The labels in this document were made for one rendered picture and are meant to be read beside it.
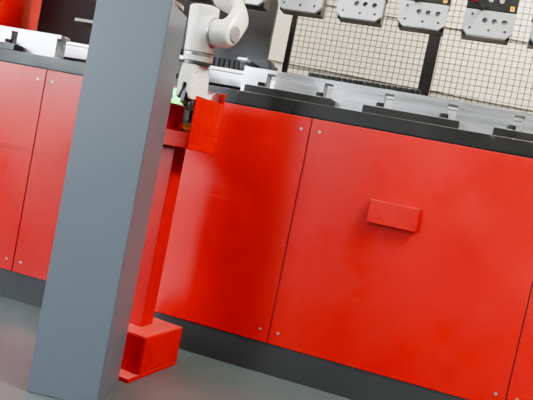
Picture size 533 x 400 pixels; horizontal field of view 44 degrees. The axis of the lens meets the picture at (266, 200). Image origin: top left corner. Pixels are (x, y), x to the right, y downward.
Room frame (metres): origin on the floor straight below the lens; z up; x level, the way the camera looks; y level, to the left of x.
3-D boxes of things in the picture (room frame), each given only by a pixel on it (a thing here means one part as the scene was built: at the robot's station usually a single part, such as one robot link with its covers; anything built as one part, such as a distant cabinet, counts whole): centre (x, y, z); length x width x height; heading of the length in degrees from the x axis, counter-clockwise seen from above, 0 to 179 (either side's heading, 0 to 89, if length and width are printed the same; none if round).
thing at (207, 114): (1.93, 0.30, 0.75); 0.20 x 0.16 x 0.18; 66
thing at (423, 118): (2.07, -0.39, 0.89); 0.30 x 0.05 x 0.03; 75
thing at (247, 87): (2.17, 0.00, 0.89); 0.30 x 0.05 x 0.03; 75
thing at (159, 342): (1.90, 0.32, 0.06); 0.25 x 0.20 x 0.12; 156
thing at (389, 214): (1.96, -0.38, 0.59); 0.15 x 0.02 x 0.07; 75
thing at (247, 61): (2.44, 0.15, 1.01); 0.26 x 0.12 x 0.05; 165
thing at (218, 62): (2.72, 0.26, 1.02); 0.37 x 0.06 x 0.04; 75
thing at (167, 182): (1.93, 0.30, 0.39); 0.06 x 0.06 x 0.54; 66
